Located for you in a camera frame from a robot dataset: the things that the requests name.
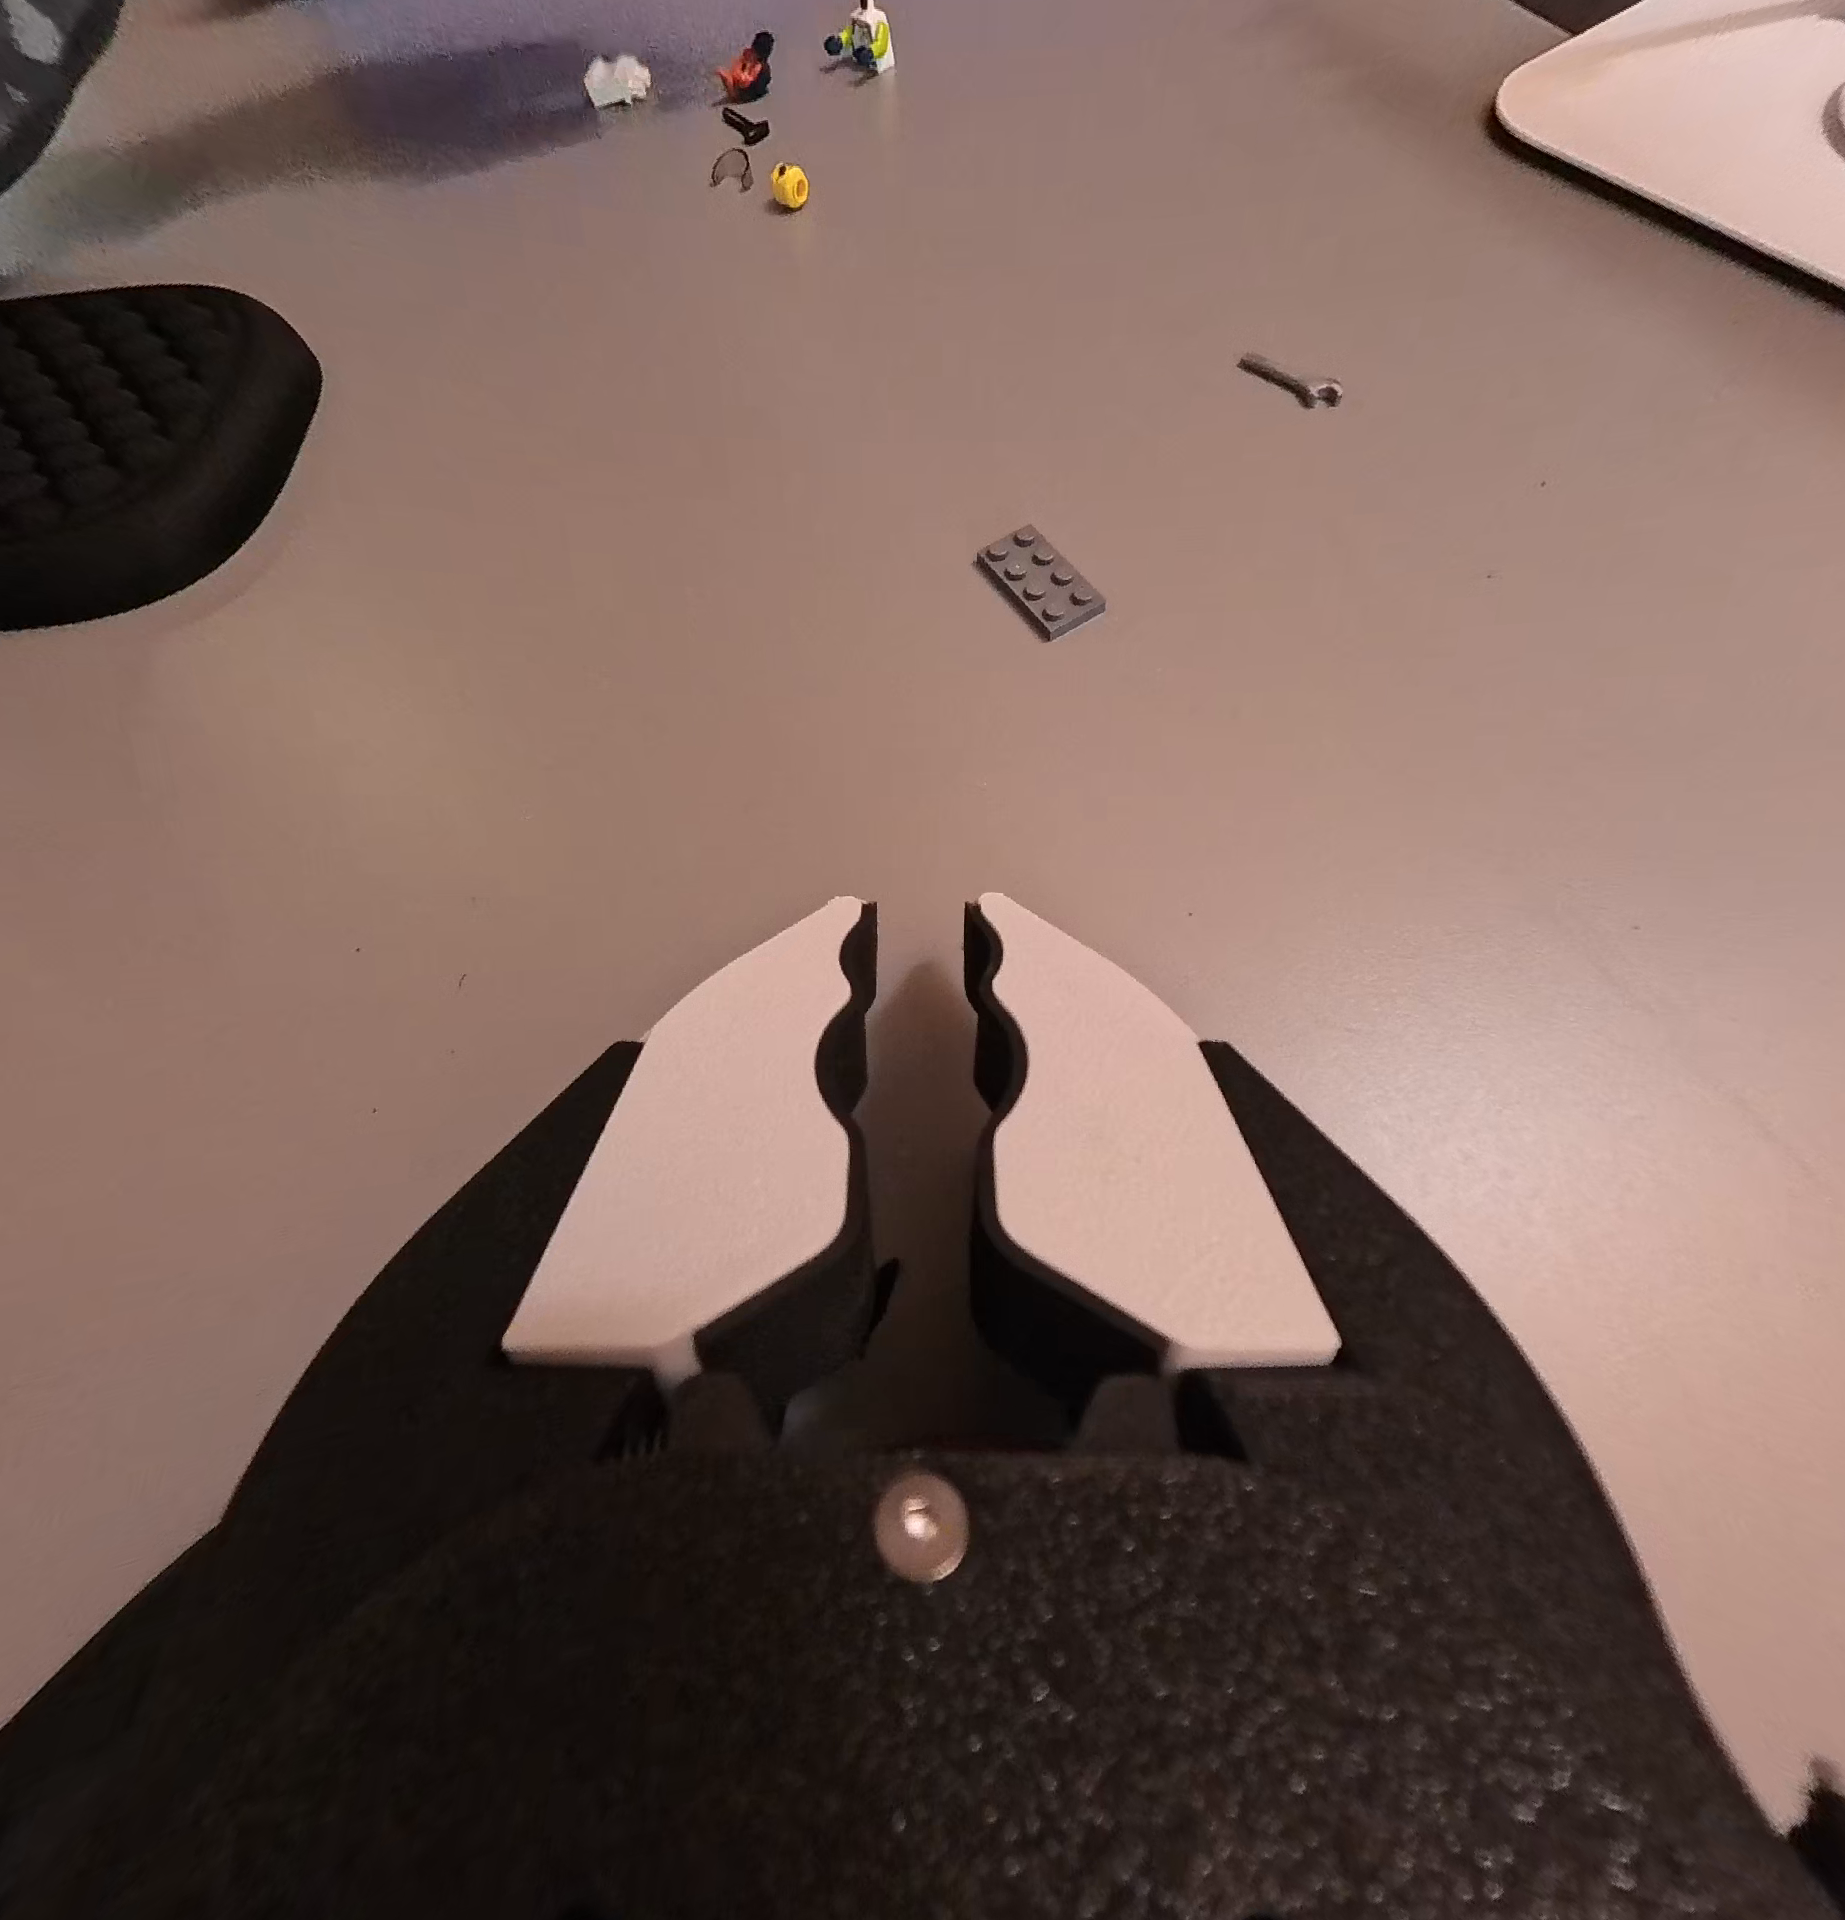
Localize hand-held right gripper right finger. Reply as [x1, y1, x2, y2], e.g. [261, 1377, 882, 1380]
[968, 894, 1344, 1384]

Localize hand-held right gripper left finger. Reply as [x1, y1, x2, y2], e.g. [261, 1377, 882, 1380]
[504, 894, 879, 1384]

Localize grey lego plate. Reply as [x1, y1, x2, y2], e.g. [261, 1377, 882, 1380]
[975, 527, 1115, 650]

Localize white booklet stand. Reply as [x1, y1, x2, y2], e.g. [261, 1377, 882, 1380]
[1493, 0, 1845, 314]

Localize person's left forearm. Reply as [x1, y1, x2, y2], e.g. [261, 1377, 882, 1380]
[0, 0, 133, 230]

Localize black mesh office chair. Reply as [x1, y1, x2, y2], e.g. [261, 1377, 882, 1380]
[0, 283, 326, 635]

